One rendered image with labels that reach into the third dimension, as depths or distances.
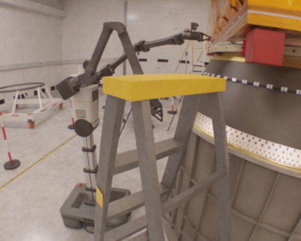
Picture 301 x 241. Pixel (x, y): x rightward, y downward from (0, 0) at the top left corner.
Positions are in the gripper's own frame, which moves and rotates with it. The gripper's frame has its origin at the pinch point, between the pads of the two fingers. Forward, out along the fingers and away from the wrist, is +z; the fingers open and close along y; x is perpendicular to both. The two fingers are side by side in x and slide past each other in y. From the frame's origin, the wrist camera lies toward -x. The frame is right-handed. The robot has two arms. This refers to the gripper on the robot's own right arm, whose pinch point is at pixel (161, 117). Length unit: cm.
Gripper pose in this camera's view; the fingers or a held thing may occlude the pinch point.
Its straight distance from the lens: 123.4
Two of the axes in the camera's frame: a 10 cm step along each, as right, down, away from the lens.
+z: 4.8, 8.5, 2.2
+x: -8.7, 4.3, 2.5
